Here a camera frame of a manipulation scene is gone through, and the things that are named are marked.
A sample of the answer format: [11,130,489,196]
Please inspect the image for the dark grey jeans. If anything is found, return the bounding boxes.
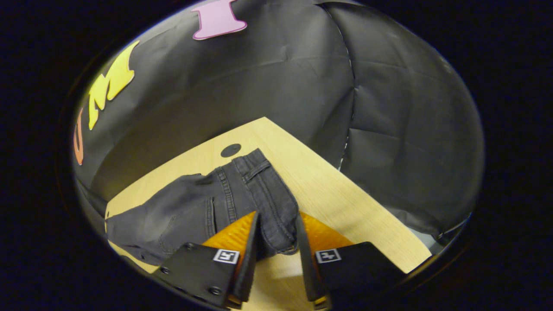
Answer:
[105,148,300,266]

